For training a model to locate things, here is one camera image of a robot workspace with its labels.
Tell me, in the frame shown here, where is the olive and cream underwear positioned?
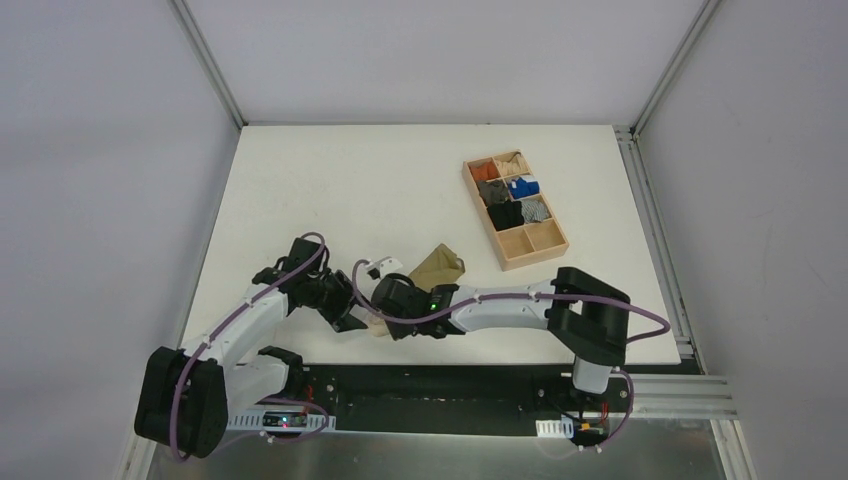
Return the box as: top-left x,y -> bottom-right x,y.
365,244 -> 466,339

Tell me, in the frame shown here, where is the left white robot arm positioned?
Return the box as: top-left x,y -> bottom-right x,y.
134,232 -> 366,461

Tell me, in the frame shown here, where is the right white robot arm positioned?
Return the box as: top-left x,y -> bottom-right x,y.
369,267 -> 631,410

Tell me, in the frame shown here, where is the black rolled underwear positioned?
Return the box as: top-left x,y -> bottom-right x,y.
487,200 -> 525,231

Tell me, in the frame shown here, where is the dark grey rolled underwear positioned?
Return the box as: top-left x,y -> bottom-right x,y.
476,179 -> 510,207

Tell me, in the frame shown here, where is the orange rolled underwear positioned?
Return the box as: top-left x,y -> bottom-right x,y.
469,160 -> 500,183

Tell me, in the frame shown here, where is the grey striped rolled underwear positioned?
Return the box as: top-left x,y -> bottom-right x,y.
521,199 -> 551,224

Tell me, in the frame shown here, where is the blue rolled underwear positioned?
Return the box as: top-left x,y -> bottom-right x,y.
506,175 -> 540,200

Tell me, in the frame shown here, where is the beige rolled underwear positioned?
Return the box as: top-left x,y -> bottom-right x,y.
493,151 -> 529,177

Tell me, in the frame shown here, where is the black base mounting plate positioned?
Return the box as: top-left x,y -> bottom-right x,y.
279,364 -> 630,437

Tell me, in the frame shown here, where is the wooden compartment box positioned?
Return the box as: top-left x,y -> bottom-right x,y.
462,150 -> 570,271

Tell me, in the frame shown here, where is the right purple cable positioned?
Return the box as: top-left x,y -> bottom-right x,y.
351,258 -> 672,372

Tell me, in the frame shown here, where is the purple cable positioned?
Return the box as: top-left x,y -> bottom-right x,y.
351,258 -> 672,372
168,231 -> 331,463

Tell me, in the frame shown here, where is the left white cable duct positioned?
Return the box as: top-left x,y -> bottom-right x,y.
226,409 -> 336,434

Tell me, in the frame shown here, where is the white cable duct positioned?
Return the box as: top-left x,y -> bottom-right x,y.
535,417 -> 574,439
226,409 -> 336,434

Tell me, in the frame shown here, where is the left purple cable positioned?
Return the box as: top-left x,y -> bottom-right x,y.
168,231 -> 331,463

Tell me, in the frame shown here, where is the right white cable duct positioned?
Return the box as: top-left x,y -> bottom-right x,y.
535,417 -> 574,439

